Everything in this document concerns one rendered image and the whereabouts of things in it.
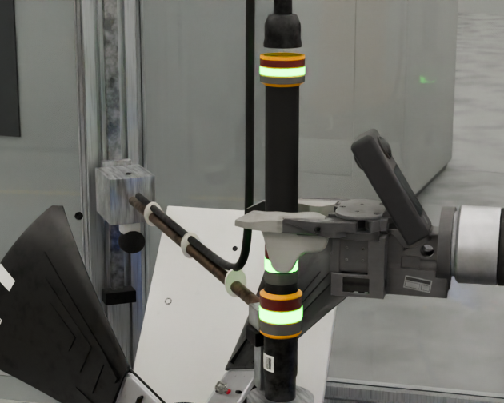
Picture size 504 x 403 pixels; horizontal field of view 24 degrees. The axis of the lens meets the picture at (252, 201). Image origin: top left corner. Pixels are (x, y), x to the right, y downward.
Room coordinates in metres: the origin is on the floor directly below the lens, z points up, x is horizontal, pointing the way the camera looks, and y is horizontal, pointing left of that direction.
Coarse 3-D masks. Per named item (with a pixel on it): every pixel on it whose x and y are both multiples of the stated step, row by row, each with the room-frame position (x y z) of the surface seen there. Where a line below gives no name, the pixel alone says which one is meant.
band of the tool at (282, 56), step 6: (264, 54) 1.14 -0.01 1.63; (270, 54) 1.14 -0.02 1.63; (276, 54) 1.15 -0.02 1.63; (282, 54) 1.15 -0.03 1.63; (288, 54) 1.15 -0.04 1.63; (294, 54) 1.14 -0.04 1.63; (300, 54) 1.14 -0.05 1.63; (276, 60) 1.11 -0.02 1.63; (282, 60) 1.10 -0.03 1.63; (288, 60) 1.11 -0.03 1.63; (264, 66) 1.11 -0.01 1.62; (300, 66) 1.11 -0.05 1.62; (264, 84) 1.12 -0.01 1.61; (270, 84) 1.11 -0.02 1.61; (276, 84) 1.11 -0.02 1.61; (294, 84) 1.11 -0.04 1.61; (300, 84) 1.12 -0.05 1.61
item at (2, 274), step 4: (0, 264) 1.34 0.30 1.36; (0, 268) 1.34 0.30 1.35; (0, 272) 1.34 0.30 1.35; (4, 272) 1.33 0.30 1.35; (0, 276) 1.33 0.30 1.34; (4, 276) 1.33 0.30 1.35; (8, 276) 1.33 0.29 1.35; (0, 280) 1.33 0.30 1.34; (4, 280) 1.33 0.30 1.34; (8, 280) 1.33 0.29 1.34; (12, 280) 1.32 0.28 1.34; (4, 284) 1.33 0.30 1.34; (8, 284) 1.32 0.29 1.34; (12, 284) 1.32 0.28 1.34; (8, 288) 1.32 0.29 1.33
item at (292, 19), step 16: (288, 0) 1.12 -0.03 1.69; (272, 16) 1.12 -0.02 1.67; (288, 16) 1.11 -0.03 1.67; (272, 32) 1.11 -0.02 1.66; (288, 32) 1.11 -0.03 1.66; (288, 48) 1.11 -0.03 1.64; (272, 352) 1.11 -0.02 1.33; (288, 352) 1.11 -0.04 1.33; (272, 368) 1.11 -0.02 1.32; (288, 368) 1.11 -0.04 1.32; (272, 384) 1.11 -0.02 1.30; (288, 384) 1.11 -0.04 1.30; (272, 400) 1.11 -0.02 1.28; (288, 400) 1.11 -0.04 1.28
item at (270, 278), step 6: (270, 276) 1.11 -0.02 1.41; (276, 276) 1.11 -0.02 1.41; (282, 276) 1.11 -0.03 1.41; (288, 276) 1.11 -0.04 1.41; (294, 276) 1.12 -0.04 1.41; (270, 282) 1.11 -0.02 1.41; (276, 282) 1.11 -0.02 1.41; (282, 282) 1.11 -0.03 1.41; (288, 282) 1.11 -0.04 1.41; (294, 282) 1.12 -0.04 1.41
